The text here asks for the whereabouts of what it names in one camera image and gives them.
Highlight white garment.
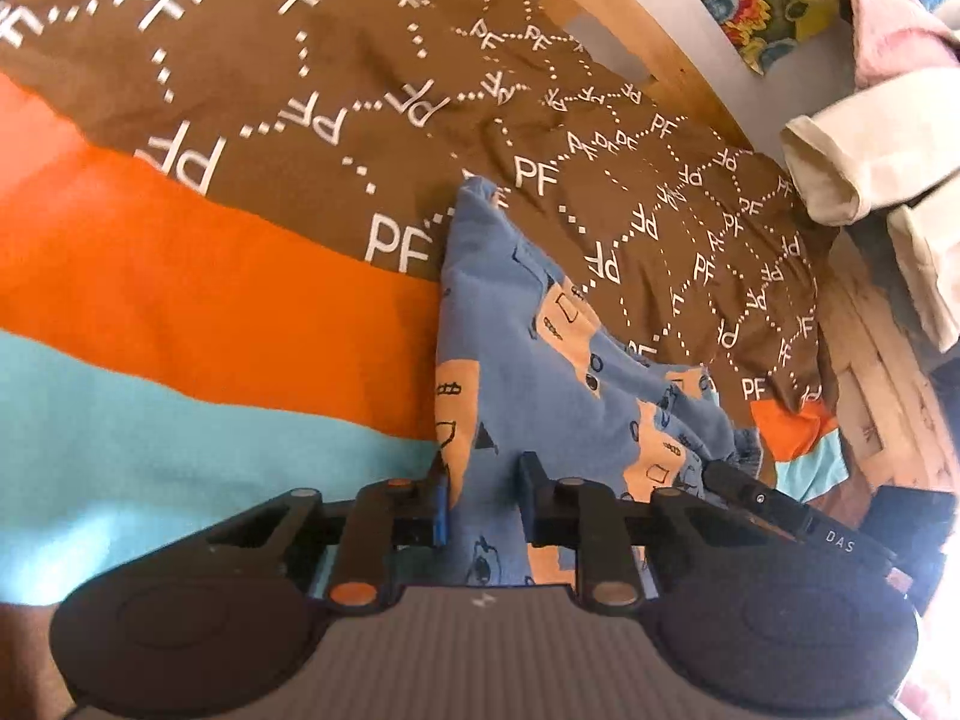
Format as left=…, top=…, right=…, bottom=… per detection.
left=780, top=66, right=960, bottom=352

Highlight pink cloth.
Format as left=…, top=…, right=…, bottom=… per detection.
left=825, top=0, right=960, bottom=91

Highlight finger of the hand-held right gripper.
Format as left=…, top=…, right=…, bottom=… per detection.
left=701, top=460, right=809, bottom=533

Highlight brown orange turquoise printed blanket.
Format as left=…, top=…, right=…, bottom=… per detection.
left=0, top=0, right=852, bottom=608

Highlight blue pants with orange print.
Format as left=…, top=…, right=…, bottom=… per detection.
left=433, top=176, right=767, bottom=587

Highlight floral cloth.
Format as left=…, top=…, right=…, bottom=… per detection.
left=677, top=0, right=842, bottom=77

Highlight wooden bed frame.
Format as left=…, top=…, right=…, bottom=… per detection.
left=495, top=0, right=755, bottom=155

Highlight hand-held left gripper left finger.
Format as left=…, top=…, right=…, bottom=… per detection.
left=206, top=465, right=452, bottom=608

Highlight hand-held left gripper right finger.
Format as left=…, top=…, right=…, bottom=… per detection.
left=520, top=454, right=796, bottom=612

